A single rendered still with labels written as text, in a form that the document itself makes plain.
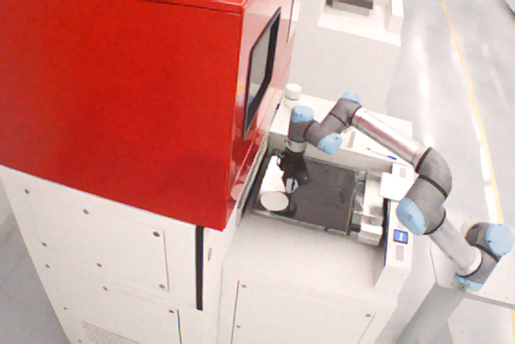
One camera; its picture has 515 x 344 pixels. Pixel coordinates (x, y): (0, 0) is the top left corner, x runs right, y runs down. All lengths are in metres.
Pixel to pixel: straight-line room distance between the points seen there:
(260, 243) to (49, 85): 0.96
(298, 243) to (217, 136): 0.82
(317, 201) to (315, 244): 0.16
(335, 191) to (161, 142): 0.94
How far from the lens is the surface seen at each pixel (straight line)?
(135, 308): 1.68
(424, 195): 1.39
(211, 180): 1.07
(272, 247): 1.69
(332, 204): 1.78
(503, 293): 1.90
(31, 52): 1.13
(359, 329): 1.79
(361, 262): 1.73
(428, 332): 2.31
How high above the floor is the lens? 2.12
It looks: 41 degrees down
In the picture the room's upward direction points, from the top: 7 degrees clockwise
